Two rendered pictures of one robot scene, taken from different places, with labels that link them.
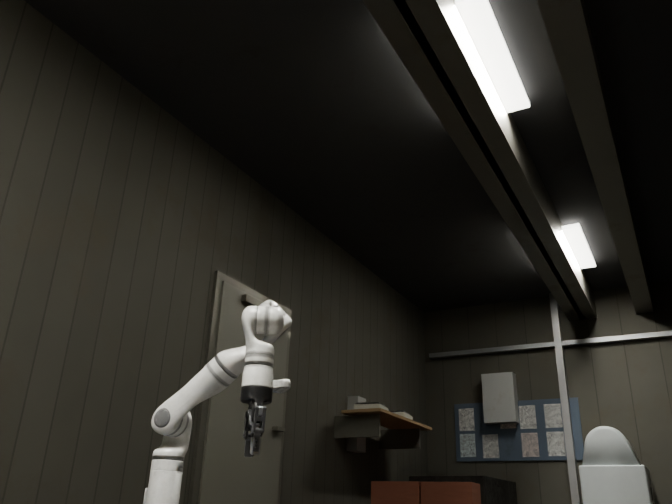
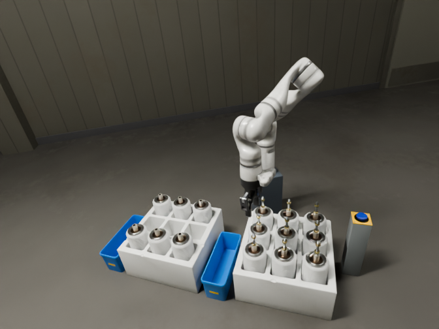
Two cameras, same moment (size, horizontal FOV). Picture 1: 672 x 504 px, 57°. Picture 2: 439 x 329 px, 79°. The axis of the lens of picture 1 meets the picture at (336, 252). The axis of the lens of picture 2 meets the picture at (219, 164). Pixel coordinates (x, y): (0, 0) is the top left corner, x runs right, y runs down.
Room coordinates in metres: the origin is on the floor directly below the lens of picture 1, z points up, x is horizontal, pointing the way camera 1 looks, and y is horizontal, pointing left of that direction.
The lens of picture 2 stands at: (0.96, -0.35, 1.11)
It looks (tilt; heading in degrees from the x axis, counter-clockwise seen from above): 30 degrees down; 52
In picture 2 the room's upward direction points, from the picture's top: 6 degrees counter-clockwise
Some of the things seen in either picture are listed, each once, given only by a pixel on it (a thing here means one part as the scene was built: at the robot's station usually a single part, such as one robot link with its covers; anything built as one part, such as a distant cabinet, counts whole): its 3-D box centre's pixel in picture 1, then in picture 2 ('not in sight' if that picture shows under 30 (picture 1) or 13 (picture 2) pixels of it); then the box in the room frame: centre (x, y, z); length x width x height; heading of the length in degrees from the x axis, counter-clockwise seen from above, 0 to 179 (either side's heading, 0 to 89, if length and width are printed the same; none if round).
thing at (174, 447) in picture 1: (171, 434); (266, 130); (1.93, 0.47, 0.54); 0.09 x 0.09 x 0.17; 70
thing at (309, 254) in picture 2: not in sight; (315, 259); (1.63, -0.02, 0.25); 0.08 x 0.08 x 0.01
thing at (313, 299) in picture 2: not in sight; (285, 258); (1.67, 0.14, 0.09); 0.39 x 0.39 x 0.18; 32
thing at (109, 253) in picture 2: not in sight; (128, 241); (1.20, 0.82, 0.06); 0.30 x 0.11 x 0.12; 30
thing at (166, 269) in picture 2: not in sight; (176, 240); (1.38, 0.61, 0.09); 0.39 x 0.39 x 0.18; 30
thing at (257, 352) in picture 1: (257, 336); (247, 140); (1.51, 0.19, 0.74); 0.09 x 0.07 x 0.15; 93
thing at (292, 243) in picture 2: not in sight; (285, 247); (1.67, 0.14, 0.16); 0.10 x 0.10 x 0.18
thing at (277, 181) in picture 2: not in sight; (266, 193); (1.93, 0.47, 0.15); 0.14 x 0.14 x 0.30; 61
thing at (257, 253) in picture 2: not in sight; (254, 249); (1.51, 0.18, 0.25); 0.08 x 0.08 x 0.01
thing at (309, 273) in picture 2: not in sight; (313, 275); (1.63, -0.02, 0.16); 0.10 x 0.10 x 0.18
